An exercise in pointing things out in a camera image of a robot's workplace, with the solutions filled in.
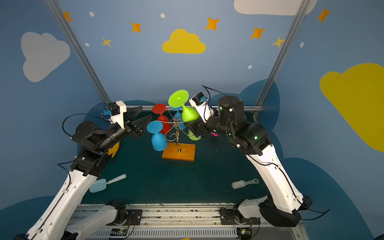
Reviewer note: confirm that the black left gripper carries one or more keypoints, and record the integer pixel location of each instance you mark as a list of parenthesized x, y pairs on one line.
[(128, 124)]

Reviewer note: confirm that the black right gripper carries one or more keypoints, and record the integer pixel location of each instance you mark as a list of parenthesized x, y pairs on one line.
[(199, 129)]

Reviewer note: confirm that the green wine glass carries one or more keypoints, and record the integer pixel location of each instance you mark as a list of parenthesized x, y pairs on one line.
[(193, 137), (179, 99)]

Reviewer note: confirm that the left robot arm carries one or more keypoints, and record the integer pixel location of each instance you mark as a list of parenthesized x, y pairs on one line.
[(92, 160)]

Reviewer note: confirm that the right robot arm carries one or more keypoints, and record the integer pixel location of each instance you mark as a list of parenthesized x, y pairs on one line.
[(282, 206)]

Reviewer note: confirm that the back blue wine glass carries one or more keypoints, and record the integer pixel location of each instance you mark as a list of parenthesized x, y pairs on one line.
[(178, 118)]

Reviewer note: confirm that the blue wine glass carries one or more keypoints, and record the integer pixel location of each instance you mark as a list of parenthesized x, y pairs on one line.
[(178, 118), (158, 140)]

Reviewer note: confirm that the red wine glass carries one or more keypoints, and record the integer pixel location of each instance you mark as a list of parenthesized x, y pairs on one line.
[(160, 109)]

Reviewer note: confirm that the wooden rack base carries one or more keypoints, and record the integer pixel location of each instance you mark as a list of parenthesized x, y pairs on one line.
[(187, 154)]

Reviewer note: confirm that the front blue wine glass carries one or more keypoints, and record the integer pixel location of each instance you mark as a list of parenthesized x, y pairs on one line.
[(158, 140)]

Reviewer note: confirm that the yellow glove with logo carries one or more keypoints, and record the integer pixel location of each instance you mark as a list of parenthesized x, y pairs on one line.
[(113, 151)]

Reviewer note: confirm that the white scrub brush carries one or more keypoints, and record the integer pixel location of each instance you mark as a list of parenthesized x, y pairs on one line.
[(242, 183)]

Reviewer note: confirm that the light blue plastic scoop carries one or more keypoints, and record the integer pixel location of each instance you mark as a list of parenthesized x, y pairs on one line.
[(101, 185)]

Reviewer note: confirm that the horizontal aluminium back rail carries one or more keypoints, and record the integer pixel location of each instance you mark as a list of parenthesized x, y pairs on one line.
[(148, 108)]

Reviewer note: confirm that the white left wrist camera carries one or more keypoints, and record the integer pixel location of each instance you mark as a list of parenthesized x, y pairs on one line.
[(115, 113)]

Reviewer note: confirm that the gold wire wine glass rack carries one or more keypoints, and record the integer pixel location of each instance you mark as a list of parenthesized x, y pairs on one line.
[(175, 127)]

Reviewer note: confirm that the right aluminium frame post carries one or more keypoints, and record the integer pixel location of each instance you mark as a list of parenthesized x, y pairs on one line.
[(291, 34)]

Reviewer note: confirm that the aluminium frame post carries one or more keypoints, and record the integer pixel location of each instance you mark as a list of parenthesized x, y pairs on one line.
[(64, 24), (291, 34)]

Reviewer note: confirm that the front aluminium rail bed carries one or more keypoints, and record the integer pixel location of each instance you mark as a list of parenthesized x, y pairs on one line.
[(194, 221)]

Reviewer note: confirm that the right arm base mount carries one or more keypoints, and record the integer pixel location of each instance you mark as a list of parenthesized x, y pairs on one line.
[(243, 212)]

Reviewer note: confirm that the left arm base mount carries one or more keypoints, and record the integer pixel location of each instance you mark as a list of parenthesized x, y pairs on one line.
[(112, 214)]

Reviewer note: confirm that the left aluminium frame post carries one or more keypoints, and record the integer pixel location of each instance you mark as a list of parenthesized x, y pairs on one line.
[(64, 24)]

